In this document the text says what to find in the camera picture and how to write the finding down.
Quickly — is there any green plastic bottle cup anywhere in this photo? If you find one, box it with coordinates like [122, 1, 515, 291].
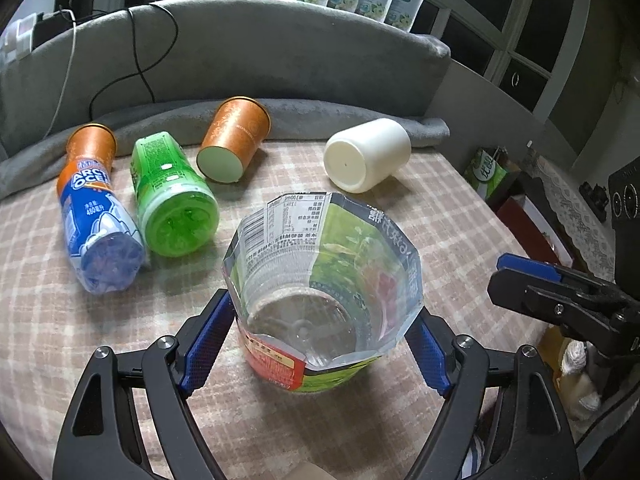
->
[130, 131, 219, 258]

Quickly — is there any white power strip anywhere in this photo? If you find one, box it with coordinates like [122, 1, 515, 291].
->
[1, 12, 43, 67]

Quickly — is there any black cable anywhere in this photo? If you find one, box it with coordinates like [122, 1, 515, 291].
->
[88, 1, 180, 118]

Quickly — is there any grey folded fleece blanket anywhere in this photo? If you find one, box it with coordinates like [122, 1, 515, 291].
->
[1, 99, 450, 198]

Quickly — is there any orange paper cup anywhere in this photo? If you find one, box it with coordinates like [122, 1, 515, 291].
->
[66, 122, 117, 170]
[196, 96, 271, 183]

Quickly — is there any grey sofa backrest cushion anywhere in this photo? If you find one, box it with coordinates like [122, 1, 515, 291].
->
[1, 0, 450, 158]

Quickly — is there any white plastic cup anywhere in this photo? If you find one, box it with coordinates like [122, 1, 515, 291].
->
[323, 118, 411, 193]

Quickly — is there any orange paper cup right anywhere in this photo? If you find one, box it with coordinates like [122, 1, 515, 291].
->
[196, 96, 271, 183]

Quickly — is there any orange paper cup left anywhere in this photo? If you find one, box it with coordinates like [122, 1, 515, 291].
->
[66, 122, 117, 170]

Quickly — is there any blue orange bottle cup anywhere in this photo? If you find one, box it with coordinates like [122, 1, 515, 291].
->
[55, 156, 147, 296]

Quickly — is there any cut green label plastic cup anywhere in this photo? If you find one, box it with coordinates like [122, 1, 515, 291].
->
[222, 192, 423, 393]

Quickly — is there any green tissue pack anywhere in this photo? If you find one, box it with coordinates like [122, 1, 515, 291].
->
[463, 146, 508, 200]

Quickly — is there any black power adapter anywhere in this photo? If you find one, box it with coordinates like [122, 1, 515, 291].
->
[32, 10, 73, 49]

